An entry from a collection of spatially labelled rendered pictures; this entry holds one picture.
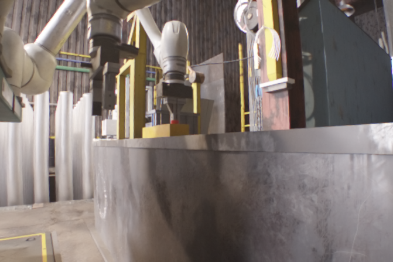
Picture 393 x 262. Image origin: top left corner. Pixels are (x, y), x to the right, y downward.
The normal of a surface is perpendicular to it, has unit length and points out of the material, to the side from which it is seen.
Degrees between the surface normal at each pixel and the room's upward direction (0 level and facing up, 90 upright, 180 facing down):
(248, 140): 90
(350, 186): 90
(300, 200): 90
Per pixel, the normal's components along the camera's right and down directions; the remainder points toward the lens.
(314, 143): -0.83, -0.01
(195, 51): 0.55, -0.03
